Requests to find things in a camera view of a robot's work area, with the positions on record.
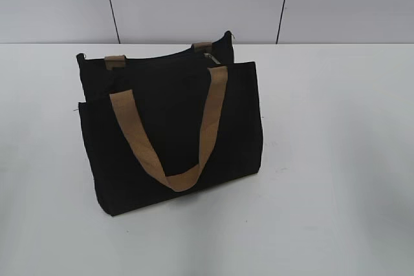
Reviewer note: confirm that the silver zipper pull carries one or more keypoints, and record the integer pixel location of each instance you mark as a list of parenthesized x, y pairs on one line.
[(212, 58)]

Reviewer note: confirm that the black bag with tan handles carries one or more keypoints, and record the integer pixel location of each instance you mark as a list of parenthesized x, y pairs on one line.
[(159, 128)]

